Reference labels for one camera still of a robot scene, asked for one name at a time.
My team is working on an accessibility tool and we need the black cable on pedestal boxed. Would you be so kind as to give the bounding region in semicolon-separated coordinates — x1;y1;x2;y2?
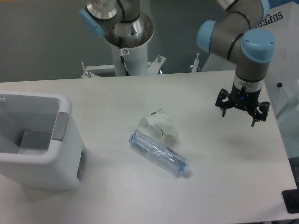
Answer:
118;36;130;77

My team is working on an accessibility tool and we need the white umbrella with Superior print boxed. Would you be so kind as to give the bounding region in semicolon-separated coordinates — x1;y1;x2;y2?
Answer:
201;0;299;119

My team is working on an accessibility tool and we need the white metal base frame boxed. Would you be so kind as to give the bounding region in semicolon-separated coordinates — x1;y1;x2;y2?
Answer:
80;52;201;79

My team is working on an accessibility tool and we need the clear plastic bottle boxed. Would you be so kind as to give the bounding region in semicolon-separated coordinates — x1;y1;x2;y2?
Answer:
128;129;191;177

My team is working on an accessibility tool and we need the white plastic bag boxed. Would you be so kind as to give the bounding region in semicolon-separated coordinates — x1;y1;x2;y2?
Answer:
138;109;178;139

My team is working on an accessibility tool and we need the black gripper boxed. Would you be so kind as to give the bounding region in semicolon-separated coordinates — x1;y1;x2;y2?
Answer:
215;76;270;127

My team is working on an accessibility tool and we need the black device at table edge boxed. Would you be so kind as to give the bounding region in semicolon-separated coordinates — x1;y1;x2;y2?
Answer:
282;189;299;214

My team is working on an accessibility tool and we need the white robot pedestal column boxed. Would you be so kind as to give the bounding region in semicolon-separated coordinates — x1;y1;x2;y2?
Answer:
104;13;154;77

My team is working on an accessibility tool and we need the white trash can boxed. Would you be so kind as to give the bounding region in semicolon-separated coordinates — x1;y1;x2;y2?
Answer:
0;90;86;190

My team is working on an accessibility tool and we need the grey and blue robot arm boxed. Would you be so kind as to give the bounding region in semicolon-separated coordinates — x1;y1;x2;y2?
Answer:
79;0;276;123

